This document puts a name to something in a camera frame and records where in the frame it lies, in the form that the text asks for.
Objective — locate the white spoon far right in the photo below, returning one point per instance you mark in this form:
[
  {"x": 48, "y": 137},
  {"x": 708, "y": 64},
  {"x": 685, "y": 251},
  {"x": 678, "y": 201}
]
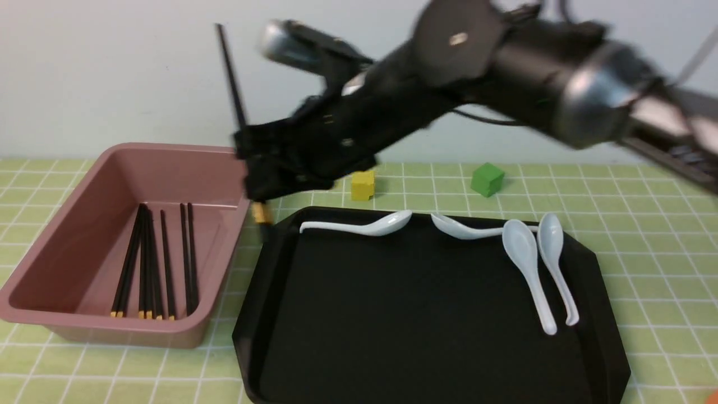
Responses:
[{"x": 550, "y": 241}]

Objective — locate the black chopstick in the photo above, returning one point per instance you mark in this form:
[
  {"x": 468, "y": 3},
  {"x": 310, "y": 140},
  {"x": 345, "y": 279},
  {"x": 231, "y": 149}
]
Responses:
[
  {"x": 169, "y": 287},
  {"x": 132, "y": 275},
  {"x": 194, "y": 291},
  {"x": 186, "y": 262},
  {"x": 244, "y": 147},
  {"x": 114, "y": 307},
  {"x": 156, "y": 290},
  {"x": 142, "y": 265}
]

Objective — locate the green wooden cube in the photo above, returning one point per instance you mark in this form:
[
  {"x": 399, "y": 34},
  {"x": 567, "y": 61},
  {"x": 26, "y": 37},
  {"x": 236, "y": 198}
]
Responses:
[{"x": 487, "y": 180}]

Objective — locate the pink rectangular plastic bin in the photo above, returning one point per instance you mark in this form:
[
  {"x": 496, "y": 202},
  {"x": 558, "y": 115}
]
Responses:
[{"x": 67, "y": 281}]

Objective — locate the white spoon far left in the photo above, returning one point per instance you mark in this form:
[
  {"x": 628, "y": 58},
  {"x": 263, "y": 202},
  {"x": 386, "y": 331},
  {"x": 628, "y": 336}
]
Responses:
[{"x": 390, "y": 223}]

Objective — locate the yellow wooden cube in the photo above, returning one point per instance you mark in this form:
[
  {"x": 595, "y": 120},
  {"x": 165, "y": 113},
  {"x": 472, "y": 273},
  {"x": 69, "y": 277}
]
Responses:
[{"x": 362, "y": 185}]

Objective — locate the white spoon top middle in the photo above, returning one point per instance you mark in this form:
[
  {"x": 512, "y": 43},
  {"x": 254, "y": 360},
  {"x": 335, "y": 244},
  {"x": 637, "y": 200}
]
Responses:
[{"x": 460, "y": 231}]

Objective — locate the white spoon large right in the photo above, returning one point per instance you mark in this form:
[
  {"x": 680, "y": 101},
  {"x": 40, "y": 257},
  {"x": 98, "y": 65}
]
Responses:
[{"x": 521, "y": 247}]

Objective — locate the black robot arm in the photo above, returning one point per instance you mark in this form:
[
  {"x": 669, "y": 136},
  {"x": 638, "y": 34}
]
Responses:
[{"x": 564, "y": 79}]

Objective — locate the orange object at corner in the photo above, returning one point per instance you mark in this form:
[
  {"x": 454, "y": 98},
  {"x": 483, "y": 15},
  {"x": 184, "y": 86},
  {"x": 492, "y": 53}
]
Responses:
[{"x": 712, "y": 398}]

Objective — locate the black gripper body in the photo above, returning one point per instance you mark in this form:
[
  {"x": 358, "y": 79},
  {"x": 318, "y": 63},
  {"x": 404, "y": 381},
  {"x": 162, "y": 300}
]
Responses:
[{"x": 366, "y": 107}]

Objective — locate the black plastic serving tray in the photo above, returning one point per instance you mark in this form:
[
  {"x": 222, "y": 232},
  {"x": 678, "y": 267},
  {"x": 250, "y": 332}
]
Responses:
[{"x": 419, "y": 317}]

